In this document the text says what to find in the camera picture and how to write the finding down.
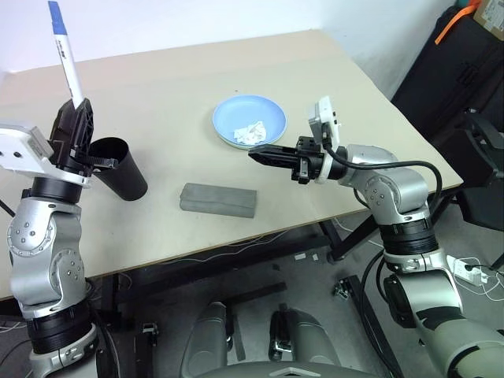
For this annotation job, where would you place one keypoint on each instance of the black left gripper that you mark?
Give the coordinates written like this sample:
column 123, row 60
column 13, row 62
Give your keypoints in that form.
column 75, row 161

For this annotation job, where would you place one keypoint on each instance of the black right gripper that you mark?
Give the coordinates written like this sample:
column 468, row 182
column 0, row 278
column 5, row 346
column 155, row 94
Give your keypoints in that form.
column 309, row 163

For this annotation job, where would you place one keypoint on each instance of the white paper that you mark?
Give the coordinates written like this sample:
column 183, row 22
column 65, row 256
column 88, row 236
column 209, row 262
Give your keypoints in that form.
column 250, row 133

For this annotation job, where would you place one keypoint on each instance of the blue-capped whiteboard marker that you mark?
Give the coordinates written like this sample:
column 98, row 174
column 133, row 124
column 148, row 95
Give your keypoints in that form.
column 67, row 59

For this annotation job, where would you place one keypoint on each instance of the grey felt glasses case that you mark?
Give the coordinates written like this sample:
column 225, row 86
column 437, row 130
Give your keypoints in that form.
column 216, row 199

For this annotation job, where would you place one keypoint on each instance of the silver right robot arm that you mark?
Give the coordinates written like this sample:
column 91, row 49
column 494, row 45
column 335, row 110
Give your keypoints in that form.
column 393, row 185

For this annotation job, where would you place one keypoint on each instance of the pale round plate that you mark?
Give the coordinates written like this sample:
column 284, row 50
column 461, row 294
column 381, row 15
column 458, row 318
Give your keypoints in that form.
column 236, row 114

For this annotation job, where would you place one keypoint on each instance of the black pen holder cup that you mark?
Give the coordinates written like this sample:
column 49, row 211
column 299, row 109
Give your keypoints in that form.
column 122, row 173

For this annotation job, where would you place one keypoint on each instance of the large black equipment case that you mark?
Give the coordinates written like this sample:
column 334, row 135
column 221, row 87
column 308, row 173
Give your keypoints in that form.
column 453, row 78

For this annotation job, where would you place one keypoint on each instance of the silver robot lower body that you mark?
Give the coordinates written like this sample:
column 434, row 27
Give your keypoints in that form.
column 204, row 346

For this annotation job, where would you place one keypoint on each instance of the black equipment stand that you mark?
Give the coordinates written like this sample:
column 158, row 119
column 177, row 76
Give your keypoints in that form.
column 484, row 189

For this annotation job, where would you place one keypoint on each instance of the white power strip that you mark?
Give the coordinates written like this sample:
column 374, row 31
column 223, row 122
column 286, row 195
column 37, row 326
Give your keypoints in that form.
column 466, row 271

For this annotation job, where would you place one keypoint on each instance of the cardboard box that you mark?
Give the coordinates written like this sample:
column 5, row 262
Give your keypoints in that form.
column 492, row 15

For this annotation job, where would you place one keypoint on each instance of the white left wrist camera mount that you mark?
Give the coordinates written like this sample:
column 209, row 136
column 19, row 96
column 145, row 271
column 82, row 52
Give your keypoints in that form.
column 15, row 149

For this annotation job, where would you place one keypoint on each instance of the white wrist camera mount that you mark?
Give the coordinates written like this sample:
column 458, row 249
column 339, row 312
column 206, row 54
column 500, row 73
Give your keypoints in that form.
column 15, row 149
column 325, row 114

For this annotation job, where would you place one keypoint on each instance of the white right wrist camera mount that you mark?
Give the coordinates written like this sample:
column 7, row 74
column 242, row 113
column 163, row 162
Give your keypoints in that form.
column 325, row 114

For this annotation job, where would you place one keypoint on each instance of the black table frame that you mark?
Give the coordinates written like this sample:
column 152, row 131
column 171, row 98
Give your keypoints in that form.
column 275, row 252

